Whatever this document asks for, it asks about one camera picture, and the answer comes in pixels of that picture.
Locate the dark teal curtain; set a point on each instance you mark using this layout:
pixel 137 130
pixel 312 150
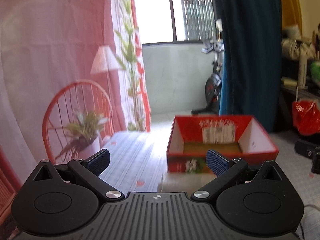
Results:
pixel 252 64

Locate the window with grille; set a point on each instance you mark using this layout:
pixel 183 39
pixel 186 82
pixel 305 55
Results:
pixel 175 21

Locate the checked bed sheet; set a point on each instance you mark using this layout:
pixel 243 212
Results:
pixel 138 161

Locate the grey-white cloth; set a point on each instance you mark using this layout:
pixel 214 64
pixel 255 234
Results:
pixel 184 182

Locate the red plastic bag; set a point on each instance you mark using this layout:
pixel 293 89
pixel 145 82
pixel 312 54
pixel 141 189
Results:
pixel 306 116

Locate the green white plush toy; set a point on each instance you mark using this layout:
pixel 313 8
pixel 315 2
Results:
pixel 315 72

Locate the beige bundled bag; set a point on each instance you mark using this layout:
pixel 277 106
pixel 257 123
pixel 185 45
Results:
pixel 294 49

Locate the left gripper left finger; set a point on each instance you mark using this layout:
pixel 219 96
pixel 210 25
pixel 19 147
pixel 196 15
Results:
pixel 87 171

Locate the black exercise bike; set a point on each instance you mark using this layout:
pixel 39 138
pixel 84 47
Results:
pixel 213 84

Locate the red strawberry cardboard box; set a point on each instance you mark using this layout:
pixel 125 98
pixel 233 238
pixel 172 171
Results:
pixel 233 136

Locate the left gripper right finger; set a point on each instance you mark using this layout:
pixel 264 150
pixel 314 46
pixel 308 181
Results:
pixel 227 171

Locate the pink printed backdrop curtain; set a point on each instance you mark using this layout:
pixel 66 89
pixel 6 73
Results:
pixel 48 44

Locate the white tube bottle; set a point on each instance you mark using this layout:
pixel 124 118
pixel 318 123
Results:
pixel 303 66

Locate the yellow curtain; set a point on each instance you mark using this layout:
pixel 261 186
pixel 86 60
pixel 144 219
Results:
pixel 291 13

